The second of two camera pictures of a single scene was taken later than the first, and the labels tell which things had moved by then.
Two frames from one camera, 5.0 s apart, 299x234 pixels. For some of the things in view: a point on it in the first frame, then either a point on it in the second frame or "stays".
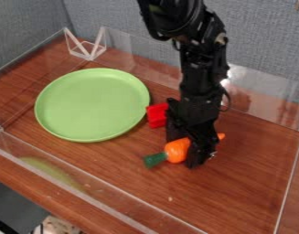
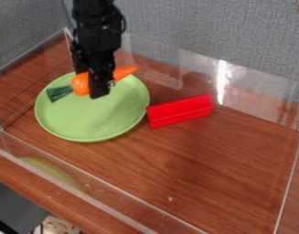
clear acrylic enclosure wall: [101, 154] stays
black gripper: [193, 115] → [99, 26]
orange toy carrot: [177, 152] → [79, 84]
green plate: [91, 104] stays
